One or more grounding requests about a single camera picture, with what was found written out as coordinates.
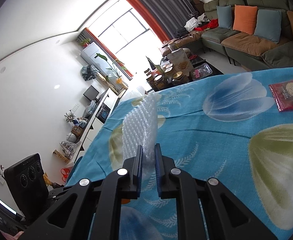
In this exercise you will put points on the white air conditioner unit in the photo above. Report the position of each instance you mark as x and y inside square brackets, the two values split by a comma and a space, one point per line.
[89, 54]

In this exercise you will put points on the green sectional sofa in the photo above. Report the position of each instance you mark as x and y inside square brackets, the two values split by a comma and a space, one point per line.
[252, 52]

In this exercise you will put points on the blue floral tablecloth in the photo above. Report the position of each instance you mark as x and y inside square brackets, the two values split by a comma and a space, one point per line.
[224, 126]

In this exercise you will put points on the blue cushion middle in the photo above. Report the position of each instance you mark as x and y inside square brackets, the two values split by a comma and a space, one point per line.
[268, 25]

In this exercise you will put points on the potted green plant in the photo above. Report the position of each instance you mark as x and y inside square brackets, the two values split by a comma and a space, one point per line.
[114, 69]

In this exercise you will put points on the orange cushion far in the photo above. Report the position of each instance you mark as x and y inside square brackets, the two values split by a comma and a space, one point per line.
[245, 19]

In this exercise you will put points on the white tv cabinet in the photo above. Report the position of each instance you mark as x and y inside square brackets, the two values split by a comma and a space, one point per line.
[95, 123]

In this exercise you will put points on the cluttered coffee table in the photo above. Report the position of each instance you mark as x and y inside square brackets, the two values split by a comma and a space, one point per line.
[178, 68]

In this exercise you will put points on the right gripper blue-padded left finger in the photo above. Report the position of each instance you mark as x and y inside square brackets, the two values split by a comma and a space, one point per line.
[89, 209]

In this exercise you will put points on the white foam net sleeve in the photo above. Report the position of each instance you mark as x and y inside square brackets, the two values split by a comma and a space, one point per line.
[140, 127]

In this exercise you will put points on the grey orange curtain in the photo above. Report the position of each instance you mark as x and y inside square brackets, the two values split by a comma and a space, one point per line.
[164, 17]

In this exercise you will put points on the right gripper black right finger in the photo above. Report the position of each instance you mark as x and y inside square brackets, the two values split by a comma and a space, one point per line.
[205, 209]

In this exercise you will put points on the red clothes on sofa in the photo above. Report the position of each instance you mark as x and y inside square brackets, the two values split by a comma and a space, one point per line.
[210, 25]

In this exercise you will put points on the red oat snack packet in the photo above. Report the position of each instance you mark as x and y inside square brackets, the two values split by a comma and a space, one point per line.
[283, 95]

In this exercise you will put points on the blue cushion far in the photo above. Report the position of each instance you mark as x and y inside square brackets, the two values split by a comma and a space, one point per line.
[224, 16]

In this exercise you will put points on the blue cushion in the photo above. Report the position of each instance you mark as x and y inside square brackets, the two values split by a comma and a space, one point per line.
[268, 25]
[224, 16]

